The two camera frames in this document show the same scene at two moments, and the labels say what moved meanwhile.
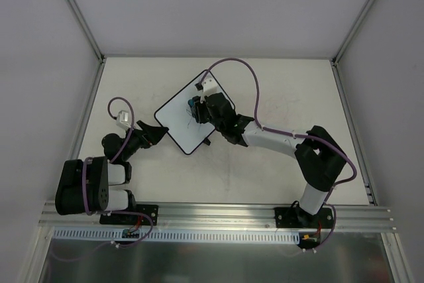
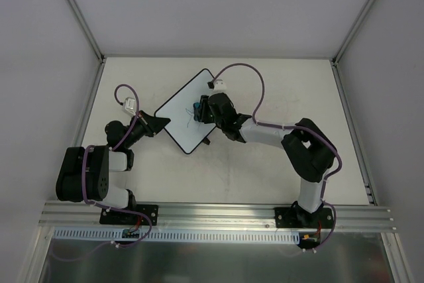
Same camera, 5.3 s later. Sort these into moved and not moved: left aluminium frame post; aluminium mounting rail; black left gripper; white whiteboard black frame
Moved: black left gripper
Not moved: left aluminium frame post; aluminium mounting rail; white whiteboard black frame
